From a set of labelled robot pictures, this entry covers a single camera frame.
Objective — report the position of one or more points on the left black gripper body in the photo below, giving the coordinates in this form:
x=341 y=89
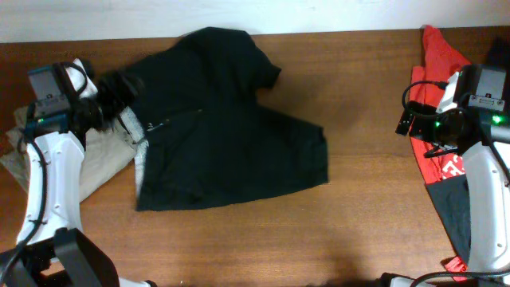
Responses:
x=113 y=94

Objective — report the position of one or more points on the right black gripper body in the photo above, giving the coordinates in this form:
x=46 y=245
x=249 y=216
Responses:
x=409 y=119

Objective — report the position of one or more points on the black shorts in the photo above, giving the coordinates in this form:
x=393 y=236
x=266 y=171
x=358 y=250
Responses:
x=202 y=139

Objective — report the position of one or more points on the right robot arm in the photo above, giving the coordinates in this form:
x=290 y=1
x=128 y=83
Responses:
x=487 y=175

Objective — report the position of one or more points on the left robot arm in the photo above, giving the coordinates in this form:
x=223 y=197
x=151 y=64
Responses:
x=51 y=248

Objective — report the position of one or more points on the red and black garment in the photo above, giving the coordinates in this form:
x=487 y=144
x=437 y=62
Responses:
x=444 y=176

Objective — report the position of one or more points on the folded khaki trousers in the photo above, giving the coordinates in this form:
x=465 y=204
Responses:
x=106 y=153

